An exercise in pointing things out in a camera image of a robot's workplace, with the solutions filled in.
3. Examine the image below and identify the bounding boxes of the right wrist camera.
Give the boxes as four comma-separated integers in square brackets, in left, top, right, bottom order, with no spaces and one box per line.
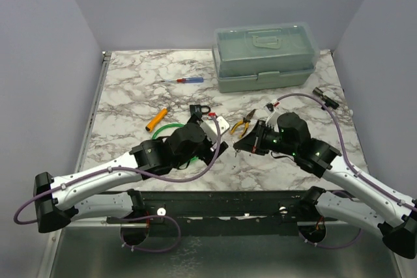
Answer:
[264,102,280,128]

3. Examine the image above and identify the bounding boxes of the black Kaijing padlock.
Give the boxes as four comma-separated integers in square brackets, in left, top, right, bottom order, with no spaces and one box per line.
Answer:
[189,104,211,116]

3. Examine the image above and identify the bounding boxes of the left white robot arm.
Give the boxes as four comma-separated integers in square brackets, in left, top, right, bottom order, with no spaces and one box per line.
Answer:
[33,115,230,233]

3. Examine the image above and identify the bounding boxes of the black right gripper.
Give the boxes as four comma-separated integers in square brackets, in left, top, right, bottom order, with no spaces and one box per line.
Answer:
[234,120,298,156]

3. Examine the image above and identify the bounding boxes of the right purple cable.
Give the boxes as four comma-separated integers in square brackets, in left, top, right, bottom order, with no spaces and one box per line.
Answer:
[273,92,417,249]

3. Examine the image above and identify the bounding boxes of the black metal base rail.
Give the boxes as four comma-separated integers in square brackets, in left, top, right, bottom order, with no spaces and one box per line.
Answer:
[121,187,321,239]

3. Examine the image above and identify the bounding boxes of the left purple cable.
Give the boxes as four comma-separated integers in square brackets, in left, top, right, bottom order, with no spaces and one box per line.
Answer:
[13,113,222,253]

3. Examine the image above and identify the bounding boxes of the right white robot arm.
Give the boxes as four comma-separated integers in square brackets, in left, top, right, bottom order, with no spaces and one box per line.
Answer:
[233,113,416,259]

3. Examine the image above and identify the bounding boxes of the green translucent tool box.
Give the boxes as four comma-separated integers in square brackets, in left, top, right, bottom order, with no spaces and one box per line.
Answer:
[212,22,319,93]

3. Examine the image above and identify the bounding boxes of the red blue screwdriver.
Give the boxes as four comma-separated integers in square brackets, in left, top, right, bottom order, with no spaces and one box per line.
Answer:
[158,77,204,83]

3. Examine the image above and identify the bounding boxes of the aluminium side rail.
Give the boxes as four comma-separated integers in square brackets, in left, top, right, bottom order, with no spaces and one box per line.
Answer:
[74,51,112,173]

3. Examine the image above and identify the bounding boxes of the green cable lock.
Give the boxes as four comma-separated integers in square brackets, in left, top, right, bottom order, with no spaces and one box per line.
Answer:
[152,122,200,163]

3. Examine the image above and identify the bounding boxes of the yellow black needle-nose pliers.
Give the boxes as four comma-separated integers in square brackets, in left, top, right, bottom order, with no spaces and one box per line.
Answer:
[229,109,256,139]

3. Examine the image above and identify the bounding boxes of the purple cable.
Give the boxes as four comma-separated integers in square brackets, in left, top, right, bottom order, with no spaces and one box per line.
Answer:
[273,92,417,249]
[13,113,222,253]

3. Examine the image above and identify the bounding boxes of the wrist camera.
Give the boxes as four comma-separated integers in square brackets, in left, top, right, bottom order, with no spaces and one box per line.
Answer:
[200,116,230,143]
[264,102,280,128]

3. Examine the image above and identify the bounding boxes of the black cylinder lock part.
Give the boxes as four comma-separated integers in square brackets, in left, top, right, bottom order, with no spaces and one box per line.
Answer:
[313,87,339,110]

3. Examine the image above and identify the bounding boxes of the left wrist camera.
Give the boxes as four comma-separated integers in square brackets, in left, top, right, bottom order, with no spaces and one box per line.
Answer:
[200,116,230,143]

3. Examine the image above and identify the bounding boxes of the orange utility knife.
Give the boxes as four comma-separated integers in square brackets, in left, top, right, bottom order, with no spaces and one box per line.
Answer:
[145,108,168,132]

